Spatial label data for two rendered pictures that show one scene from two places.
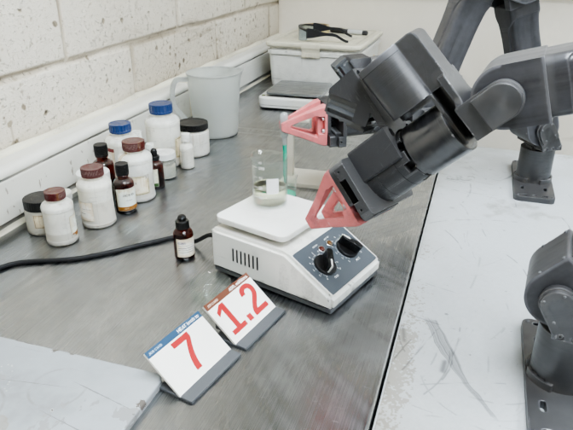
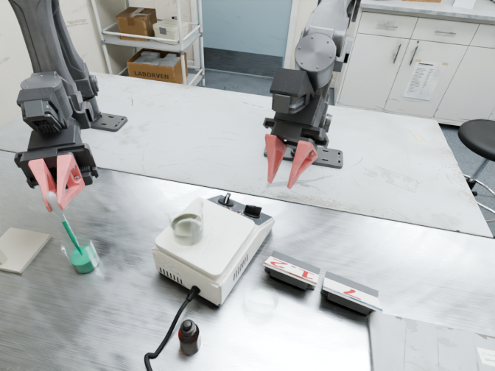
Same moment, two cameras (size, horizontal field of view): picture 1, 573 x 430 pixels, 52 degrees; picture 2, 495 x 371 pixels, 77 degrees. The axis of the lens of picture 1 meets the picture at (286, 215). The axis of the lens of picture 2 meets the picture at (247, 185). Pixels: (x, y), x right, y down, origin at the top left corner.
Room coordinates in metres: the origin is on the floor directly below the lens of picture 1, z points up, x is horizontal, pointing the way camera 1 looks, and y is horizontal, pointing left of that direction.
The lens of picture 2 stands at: (0.74, 0.34, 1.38)
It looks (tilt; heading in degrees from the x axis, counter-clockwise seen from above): 42 degrees down; 261
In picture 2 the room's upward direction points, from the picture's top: 4 degrees clockwise
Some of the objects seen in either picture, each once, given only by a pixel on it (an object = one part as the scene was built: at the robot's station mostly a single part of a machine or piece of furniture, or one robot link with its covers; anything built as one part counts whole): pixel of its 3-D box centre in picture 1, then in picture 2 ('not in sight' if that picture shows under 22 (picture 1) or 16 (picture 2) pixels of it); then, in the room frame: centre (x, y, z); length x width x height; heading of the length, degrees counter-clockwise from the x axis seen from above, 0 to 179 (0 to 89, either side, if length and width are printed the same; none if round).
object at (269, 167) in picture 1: (268, 178); (185, 221); (0.77, 0.03, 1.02); 0.06 x 0.05 x 0.08; 40
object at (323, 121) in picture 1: (306, 122); (52, 186); (0.97, -0.03, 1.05); 0.09 x 0.07 x 0.07; 103
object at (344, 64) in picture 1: (348, 86); (47, 127); (0.98, -0.10, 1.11); 0.07 x 0.06 x 0.11; 13
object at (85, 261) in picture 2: (285, 191); (82, 253); (0.95, 0.00, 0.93); 0.04 x 0.04 x 0.06
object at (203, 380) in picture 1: (194, 354); (351, 290); (0.52, 0.10, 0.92); 0.09 x 0.06 x 0.04; 150
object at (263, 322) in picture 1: (245, 309); (292, 266); (0.60, 0.05, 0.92); 0.09 x 0.06 x 0.04; 150
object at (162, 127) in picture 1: (163, 133); not in sight; (1.18, 0.26, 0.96); 0.07 x 0.07 x 0.13
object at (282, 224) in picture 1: (274, 213); (206, 232); (0.74, 0.02, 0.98); 0.12 x 0.12 x 0.01; 55
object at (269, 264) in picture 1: (289, 246); (216, 239); (0.73, 0.00, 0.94); 0.22 x 0.13 x 0.08; 55
